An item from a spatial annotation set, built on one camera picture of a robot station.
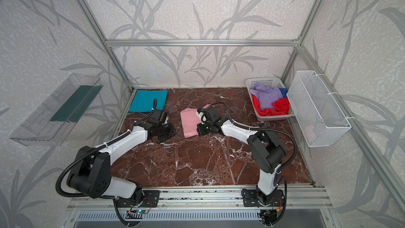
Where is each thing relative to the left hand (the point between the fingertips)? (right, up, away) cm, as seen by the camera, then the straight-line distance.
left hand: (179, 128), depth 89 cm
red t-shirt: (+64, +11, +11) cm, 66 cm away
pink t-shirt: (+5, +3, +11) cm, 12 cm away
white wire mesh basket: (+62, +8, -27) cm, 68 cm away
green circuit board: (-13, -35, -18) cm, 41 cm away
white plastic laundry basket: (+47, +29, +25) cm, 60 cm away
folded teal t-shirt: (-29, +15, +20) cm, 39 cm away
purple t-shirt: (+56, +18, +17) cm, 61 cm away
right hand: (+11, +2, +2) cm, 11 cm away
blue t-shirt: (+68, +22, +18) cm, 74 cm away
